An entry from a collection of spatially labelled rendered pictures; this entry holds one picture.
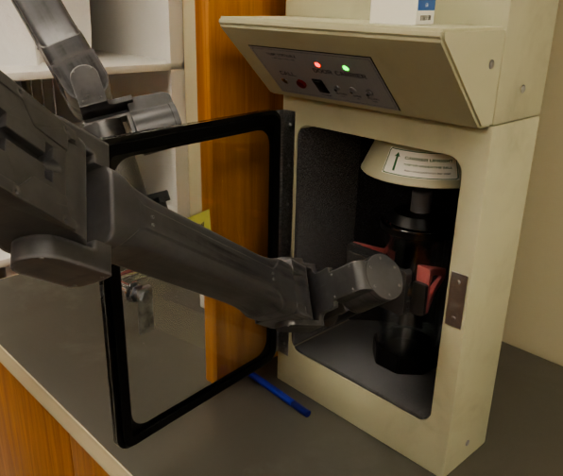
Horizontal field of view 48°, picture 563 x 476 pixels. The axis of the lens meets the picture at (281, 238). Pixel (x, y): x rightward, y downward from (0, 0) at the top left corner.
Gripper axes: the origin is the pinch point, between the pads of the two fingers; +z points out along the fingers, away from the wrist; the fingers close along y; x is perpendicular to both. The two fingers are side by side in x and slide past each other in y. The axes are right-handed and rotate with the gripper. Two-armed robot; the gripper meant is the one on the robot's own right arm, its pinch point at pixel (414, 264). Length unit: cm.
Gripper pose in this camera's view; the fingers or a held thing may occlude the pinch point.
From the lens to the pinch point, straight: 93.3
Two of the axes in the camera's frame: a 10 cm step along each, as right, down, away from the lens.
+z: 7.3, -2.4, 6.4
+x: -0.1, 9.3, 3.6
